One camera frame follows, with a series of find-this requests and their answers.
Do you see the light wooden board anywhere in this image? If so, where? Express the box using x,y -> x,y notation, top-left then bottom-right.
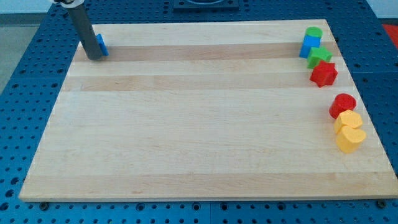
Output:
19,19 -> 397,202

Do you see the blue block behind rod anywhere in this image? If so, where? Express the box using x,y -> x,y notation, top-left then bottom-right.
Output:
96,34 -> 109,56

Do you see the blue cube block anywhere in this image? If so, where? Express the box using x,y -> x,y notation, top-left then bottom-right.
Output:
299,35 -> 321,58

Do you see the red star block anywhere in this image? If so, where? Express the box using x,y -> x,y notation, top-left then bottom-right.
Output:
310,60 -> 338,88

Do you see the green star block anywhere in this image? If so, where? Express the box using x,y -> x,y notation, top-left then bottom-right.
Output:
307,46 -> 333,68

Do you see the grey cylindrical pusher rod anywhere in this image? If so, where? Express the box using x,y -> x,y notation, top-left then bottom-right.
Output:
65,0 -> 103,60

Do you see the green cylinder block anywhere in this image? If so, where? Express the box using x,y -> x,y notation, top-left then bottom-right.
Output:
305,26 -> 323,39

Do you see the red cylinder block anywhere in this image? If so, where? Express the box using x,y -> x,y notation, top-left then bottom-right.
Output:
329,93 -> 357,119

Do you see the yellow hexagon block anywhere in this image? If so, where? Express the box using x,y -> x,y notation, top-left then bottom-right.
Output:
333,110 -> 363,134

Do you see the yellow heart block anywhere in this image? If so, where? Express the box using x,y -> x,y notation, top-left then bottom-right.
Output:
336,126 -> 367,154

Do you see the white collar on rod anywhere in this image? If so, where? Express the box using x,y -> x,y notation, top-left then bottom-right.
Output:
50,0 -> 85,9

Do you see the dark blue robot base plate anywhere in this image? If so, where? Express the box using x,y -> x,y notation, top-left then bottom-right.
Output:
173,0 -> 239,11

